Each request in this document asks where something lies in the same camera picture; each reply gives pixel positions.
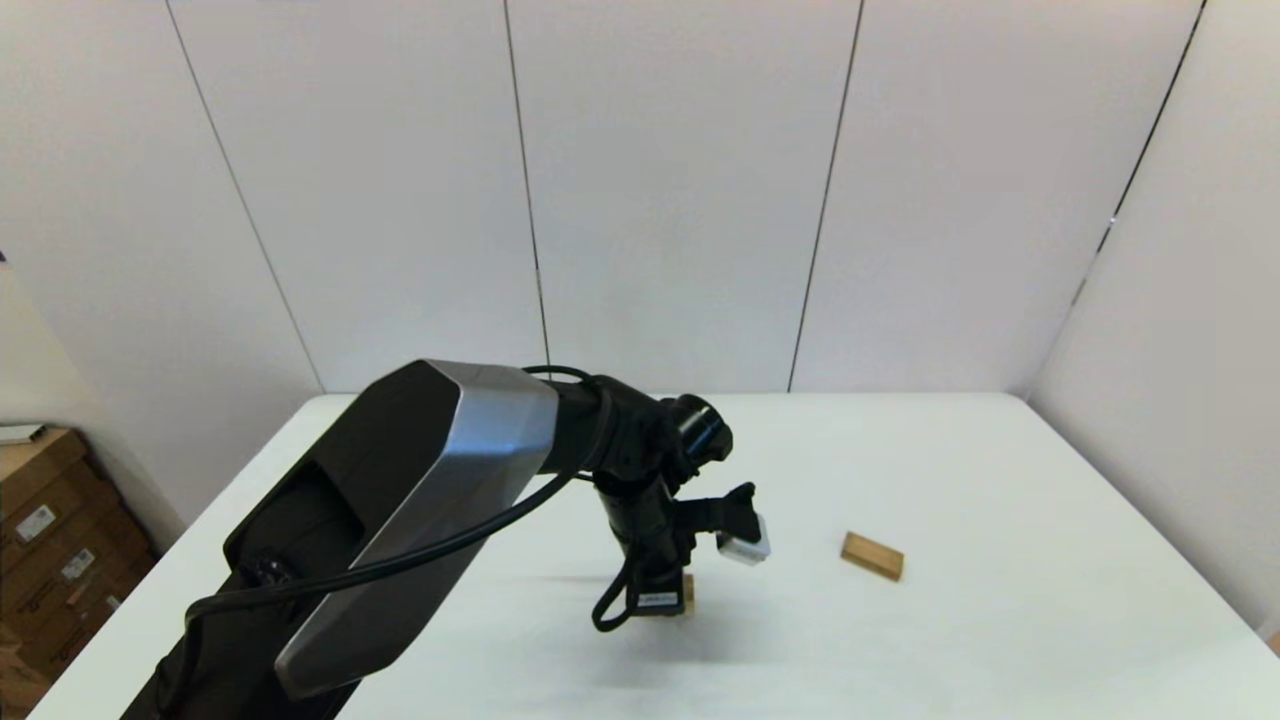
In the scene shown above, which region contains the brown cardboard box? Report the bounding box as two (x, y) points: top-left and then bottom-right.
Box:
(0, 429), (101, 546)
(0, 630), (51, 720)
(0, 555), (161, 683)
(0, 505), (136, 613)

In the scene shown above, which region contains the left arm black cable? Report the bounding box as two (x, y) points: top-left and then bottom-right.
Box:
(185, 365), (701, 636)

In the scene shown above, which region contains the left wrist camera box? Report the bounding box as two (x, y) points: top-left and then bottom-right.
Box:
(715, 514), (772, 567)

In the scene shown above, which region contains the rectangular wooden block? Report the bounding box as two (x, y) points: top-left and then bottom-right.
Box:
(840, 531), (905, 582)

